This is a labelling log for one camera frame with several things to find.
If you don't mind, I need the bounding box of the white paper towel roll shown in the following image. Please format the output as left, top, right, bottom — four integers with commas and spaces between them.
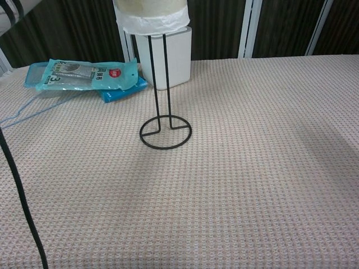
113, 0, 191, 36

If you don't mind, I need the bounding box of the beige waffle tablecloth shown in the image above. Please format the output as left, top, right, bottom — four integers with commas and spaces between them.
0, 54, 359, 269

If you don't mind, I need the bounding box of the blue plastic pack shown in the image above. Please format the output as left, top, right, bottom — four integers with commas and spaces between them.
100, 76, 149, 104

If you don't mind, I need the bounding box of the white square trash bin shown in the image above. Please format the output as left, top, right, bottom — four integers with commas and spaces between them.
134, 26, 193, 91

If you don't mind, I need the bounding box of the teal plastic cloth package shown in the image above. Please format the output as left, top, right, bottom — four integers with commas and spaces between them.
35, 58, 140, 92

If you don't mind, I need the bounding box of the dark pleated curtain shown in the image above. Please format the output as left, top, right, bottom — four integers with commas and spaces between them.
0, 0, 359, 69

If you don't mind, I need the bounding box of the black metal wire holder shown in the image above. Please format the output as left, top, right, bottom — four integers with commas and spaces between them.
139, 33, 192, 150

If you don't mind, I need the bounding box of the white frame post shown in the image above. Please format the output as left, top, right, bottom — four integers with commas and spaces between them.
305, 0, 335, 56
238, 0, 263, 59
0, 47, 13, 77
121, 30, 133, 62

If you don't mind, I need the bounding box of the black cable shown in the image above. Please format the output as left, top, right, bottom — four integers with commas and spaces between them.
0, 127, 49, 269

